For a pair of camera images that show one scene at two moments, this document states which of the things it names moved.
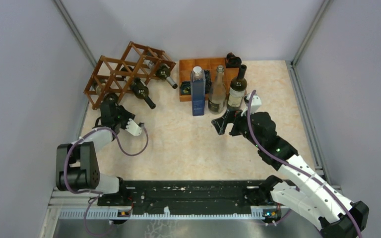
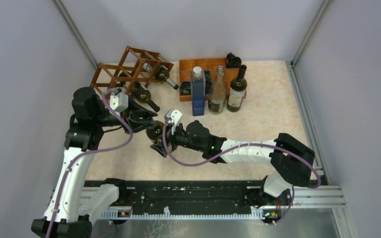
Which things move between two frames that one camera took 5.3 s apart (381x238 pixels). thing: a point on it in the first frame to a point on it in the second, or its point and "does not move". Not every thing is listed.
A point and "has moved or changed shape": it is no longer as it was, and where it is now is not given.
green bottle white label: x=238 y=90 does not move
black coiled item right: x=209 y=86 does not move
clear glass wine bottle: x=217 y=94 does not move
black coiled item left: x=185 y=88 does not move
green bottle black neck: x=141 y=90 has moved or changed shape
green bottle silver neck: x=97 y=86 to x=156 y=133
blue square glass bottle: x=198 y=78 does not move
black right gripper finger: x=221 y=123 to x=159 y=147
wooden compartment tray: x=210 y=64 does not move
